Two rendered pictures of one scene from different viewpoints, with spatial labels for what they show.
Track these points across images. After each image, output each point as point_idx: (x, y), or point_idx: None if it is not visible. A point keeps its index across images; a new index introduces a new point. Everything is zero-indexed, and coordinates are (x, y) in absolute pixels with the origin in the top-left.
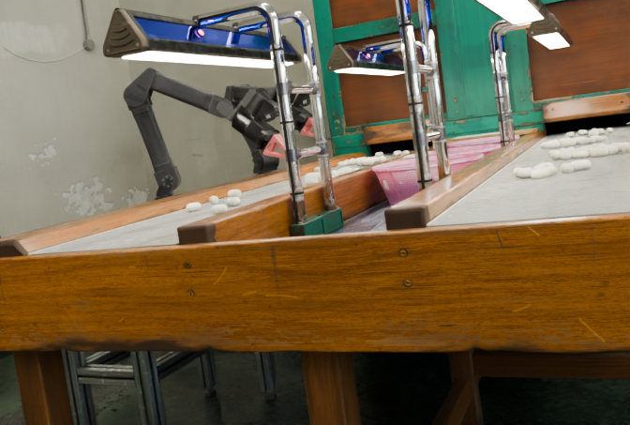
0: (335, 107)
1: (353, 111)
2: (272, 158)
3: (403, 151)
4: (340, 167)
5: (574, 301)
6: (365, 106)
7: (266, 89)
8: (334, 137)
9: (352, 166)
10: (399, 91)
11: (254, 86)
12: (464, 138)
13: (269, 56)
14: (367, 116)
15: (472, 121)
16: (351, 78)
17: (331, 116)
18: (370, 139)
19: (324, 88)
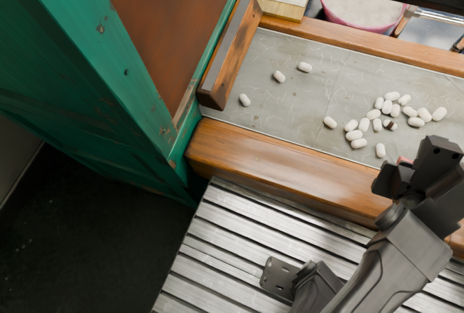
0: (159, 121)
1: (172, 91)
2: (332, 271)
3: (310, 67)
4: (389, 154)
5: None
6: (181, 66)
7: (451, 252)
8: (170, 153)
9: (402, 137)
10: None
11: (372, 305)
12: None
13: None
14: (186, 77)
15: None
16: (155, 44)
17: (159, 139)
18: (225, 97)
19: (136, 117)
